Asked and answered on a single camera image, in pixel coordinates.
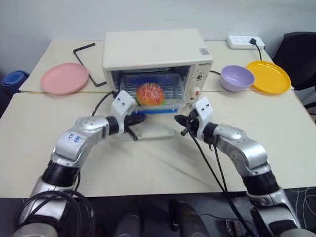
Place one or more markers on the toy hamburger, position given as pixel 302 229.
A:
pixel 150 93

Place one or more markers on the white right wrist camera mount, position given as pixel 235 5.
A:
pixel 204 108

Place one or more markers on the black bent metal rod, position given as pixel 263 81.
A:
pixel 79 58

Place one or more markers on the dark rounded robot leg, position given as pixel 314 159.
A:
pixel 187 219
pixel 129 222

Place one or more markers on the yellow plate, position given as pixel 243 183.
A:
pixel 270 76

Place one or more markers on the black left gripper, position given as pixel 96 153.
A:
pixel 129 121

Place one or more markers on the black power plug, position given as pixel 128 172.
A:
pixel 253 41

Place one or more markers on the cream toaster oven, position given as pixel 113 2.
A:
pixel 153 49

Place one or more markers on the blue round object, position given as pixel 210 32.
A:
pixel 14 80

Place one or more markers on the glass oven door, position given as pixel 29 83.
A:
pixel 158 128

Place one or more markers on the purple bowl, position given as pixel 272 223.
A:
pixel 237 79

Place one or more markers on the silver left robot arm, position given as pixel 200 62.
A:
pixel 74 143

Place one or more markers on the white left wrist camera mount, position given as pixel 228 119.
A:
pixel 121 103

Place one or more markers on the black chair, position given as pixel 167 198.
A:
pixel 296 61

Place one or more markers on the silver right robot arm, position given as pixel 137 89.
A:
pixel 244 150

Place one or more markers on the white power strip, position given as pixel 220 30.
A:
pixel 240 42

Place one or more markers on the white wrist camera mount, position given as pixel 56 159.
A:
pixel 121 103
pixel 204 108

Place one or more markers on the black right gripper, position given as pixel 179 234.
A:
pixel 193 123

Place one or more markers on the pink plate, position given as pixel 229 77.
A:
pixel 64 78

